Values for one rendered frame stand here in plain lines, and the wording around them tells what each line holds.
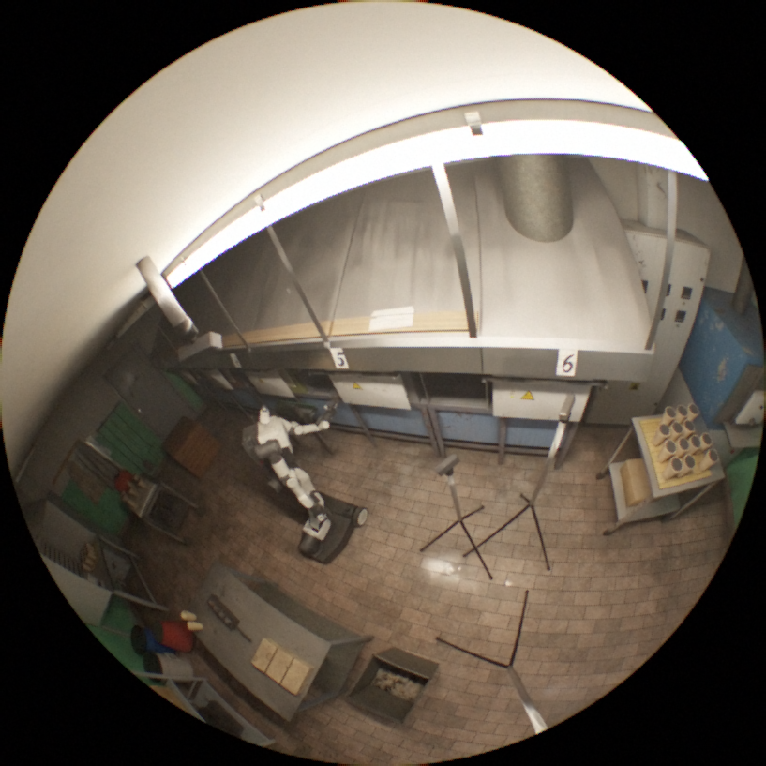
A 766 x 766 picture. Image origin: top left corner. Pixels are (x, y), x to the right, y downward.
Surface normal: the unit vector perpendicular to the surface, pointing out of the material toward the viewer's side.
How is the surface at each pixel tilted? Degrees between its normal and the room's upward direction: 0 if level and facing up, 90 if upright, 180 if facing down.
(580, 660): 0
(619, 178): 90
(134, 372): 90
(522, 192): 90
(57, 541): 90
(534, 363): 80
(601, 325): 33
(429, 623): 0
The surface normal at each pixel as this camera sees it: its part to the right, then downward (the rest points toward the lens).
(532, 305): -0.45, -0.20
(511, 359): -0.40, 0.57
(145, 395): 0.88, 0.04
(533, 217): -0.60, 0.66
